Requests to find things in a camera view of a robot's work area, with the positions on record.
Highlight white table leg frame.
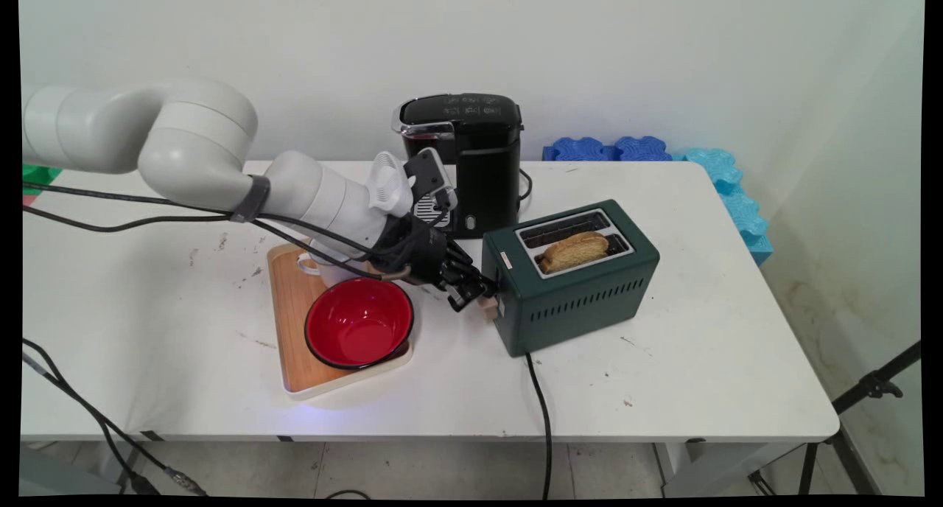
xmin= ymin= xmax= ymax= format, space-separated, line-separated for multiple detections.
xmin=653 ymin=439 xmax=807 ymax=499

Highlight wooden serving tray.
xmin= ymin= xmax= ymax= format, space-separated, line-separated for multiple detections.
xmin=267 ymin=240 xmax=414 ymax=402

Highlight black toaster power cable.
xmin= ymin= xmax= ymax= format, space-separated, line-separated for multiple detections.
xmin=525 ymin=353 xmax=554 ymax=499

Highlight blue foam mat piece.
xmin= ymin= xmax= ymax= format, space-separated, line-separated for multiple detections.
xmin=614 ymin=136 xmax=673 ymax=162
xmin=543 ymin=136 xmax=618 ymax=162

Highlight red bowl with black rim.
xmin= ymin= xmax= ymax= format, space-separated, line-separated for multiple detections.
xmin=304 ymin=276 xmax=416 ymax=370

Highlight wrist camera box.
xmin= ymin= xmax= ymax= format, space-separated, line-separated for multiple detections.
xmin=402 ymin=147 xmax=460 ymax=232

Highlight black single-serve coffee maker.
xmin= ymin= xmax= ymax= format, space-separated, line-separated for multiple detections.
xmin=392 ymin=92 xmax=525 ymax=240

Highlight dark green two-slot toaster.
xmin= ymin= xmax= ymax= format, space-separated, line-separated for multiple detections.
xmin=481 ymin=200 xmax=662 ymax=358

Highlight black strap on arm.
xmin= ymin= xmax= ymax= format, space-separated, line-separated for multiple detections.
xmin=230 ymin=175 xmax=271 ymax=223

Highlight black tripod stand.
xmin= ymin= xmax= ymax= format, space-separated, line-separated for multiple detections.
xmin=748 ymin=340 xmax=923 ymax=497

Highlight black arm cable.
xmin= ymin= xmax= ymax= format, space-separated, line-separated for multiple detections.
xmin=22 ymin=205 xmax=413 ymax=281

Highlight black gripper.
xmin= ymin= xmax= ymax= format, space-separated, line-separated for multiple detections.
xmin=378 ymin=215 xmax=497 ymax=313

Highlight green foam mat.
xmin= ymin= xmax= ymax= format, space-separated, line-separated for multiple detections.
xmin=22 ymin=164 xmax=64 ymax=195

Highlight black floor cable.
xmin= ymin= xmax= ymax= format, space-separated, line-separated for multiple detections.
xmin=22 ymin=352 xmax=163 ymax=497
xmin=22 ymin=337 xmax=208 ymax=497

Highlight metal table leg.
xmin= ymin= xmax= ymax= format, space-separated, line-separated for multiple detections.
xmin=116 ymin=441 xmax=148 ymax=496

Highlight toast bread slice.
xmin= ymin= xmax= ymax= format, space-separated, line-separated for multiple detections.
xmin=538 ymin=231 xmax=611 ymax=276

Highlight white enamel mug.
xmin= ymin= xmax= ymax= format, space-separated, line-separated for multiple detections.
xmin=296 ymin=240 xmax=384 ymax=288

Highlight cyan foam mat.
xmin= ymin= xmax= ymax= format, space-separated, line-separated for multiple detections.
xmin=670 ymin=147 xmax=775 ymax=267

